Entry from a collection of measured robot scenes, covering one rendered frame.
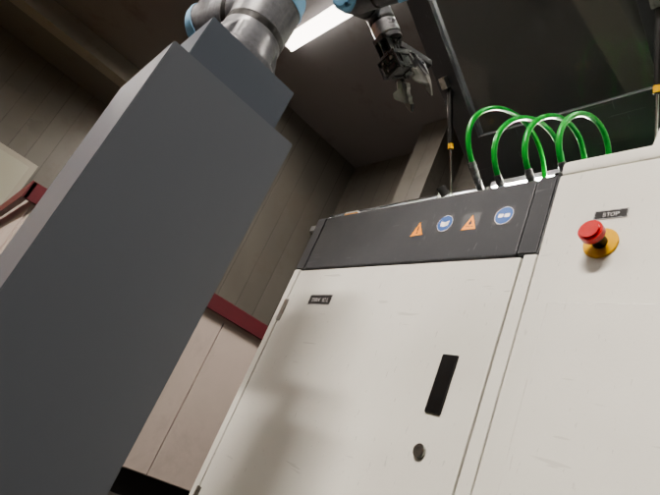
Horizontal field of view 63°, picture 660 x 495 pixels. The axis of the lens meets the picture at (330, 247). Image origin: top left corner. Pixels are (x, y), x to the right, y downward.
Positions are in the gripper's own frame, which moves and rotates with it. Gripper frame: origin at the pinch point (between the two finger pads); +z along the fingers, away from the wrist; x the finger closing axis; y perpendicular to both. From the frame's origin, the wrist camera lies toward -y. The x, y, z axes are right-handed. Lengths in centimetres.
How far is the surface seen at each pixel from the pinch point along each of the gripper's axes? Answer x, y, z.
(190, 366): -133, 33, 39
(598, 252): 44, 37, 55
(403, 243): 5, 33, 38
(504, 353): 30, 48, 64
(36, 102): -522, -36, -341
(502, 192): 28, 27, 38
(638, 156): 51, 25, 43
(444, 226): 15, 31, 39
